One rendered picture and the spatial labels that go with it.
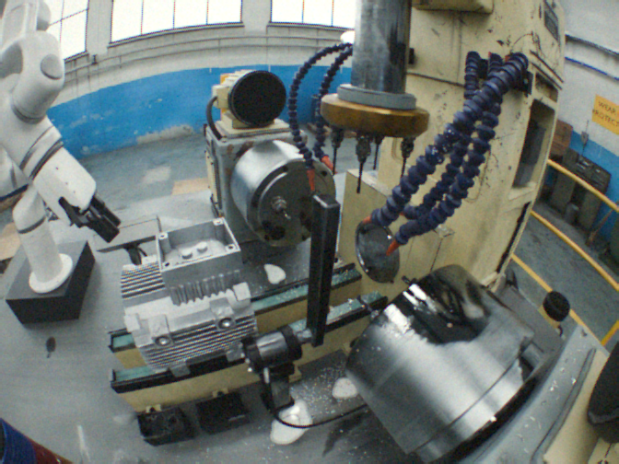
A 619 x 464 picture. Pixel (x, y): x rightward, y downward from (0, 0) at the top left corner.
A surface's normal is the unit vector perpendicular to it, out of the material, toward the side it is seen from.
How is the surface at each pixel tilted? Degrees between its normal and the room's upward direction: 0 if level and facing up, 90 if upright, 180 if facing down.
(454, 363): 36
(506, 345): 10
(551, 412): 0
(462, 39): 90
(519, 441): 0
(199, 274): 90
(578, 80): 90
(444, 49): 90
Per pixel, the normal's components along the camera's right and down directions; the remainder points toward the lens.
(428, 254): -0.89, 0.22
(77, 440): 0.04, -0.83
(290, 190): 0.46, 0.51
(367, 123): -0.33, 0.51
